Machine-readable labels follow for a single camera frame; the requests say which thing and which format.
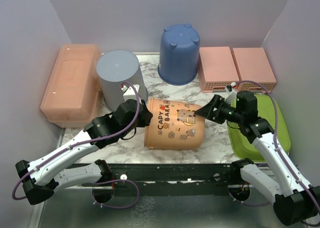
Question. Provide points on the orange plastic bucket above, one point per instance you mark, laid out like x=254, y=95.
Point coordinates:
x=174, y=126

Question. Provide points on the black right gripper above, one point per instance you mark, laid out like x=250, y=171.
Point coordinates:
x=207, y=111

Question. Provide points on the pink perforated basket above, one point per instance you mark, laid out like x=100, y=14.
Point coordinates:
x=252, y=64
x=216, y=68

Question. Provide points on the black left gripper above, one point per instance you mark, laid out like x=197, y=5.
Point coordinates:
x=147, y=116

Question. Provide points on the black metal base rail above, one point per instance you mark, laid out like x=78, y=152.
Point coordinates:
x=173, y=180

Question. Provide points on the light blue plastic bucket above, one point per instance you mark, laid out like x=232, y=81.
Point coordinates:
x=114, y=68

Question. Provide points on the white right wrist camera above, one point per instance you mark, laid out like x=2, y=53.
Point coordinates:
x=231, y=93

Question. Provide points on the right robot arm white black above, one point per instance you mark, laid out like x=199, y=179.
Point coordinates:
x=293, y=198

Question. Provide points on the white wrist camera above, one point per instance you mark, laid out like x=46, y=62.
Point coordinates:
x=231, y=93
x=128, y=93

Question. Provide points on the translucent pink storage box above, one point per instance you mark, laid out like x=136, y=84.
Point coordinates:
x=72, y=95

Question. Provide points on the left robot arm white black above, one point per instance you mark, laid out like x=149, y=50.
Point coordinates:
x=41, y=178

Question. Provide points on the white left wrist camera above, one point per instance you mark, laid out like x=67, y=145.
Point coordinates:
x=128, y=93

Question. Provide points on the green plastic tray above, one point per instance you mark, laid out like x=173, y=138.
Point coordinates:
x=240, y=145

